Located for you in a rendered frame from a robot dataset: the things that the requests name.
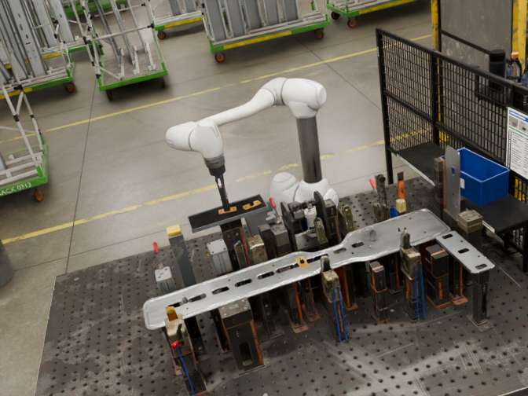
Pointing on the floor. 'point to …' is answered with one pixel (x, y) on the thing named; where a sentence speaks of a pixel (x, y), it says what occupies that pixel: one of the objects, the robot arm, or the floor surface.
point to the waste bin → (5, 265)
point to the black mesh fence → (511, 246)
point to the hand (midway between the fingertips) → (225, 203)
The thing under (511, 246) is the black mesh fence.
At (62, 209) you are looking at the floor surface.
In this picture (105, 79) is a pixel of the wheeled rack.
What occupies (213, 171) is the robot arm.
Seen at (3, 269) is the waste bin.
